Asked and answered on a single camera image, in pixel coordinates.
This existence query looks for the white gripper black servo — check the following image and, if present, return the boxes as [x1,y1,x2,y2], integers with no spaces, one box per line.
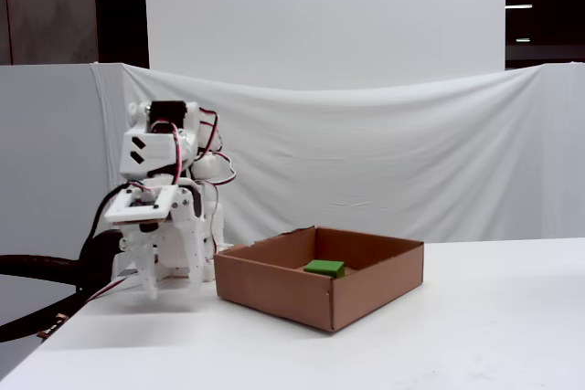
[118,181,207,308]

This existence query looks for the green cube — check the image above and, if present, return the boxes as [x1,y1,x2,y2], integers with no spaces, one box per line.
[304,259,346,279]

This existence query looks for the brown cardboard box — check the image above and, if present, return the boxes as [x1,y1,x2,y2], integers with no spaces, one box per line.
[213,226,425,332]

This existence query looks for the grey partition panel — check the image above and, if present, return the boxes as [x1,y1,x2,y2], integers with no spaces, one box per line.
[0,63,122,258]

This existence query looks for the white draped cloth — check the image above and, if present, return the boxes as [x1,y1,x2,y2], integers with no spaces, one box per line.
[89,60,585,245]

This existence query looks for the white backdrop panel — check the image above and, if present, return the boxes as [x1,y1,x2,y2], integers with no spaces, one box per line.
[143,0,507,90]

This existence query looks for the white wrist camera mount plate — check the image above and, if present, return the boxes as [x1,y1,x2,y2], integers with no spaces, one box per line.
[103,185,180,227]

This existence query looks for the red black white servo cable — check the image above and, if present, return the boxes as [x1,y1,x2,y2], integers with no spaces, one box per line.
[196,109,238,188]
[153,121,185,186]
[85,273,139,302]

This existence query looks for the thin black camera cable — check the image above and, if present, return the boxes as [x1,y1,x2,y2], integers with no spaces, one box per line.
[80,184,134,268]

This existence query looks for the black thick hose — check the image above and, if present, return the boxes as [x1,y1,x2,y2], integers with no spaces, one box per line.
[0,229,133,343]

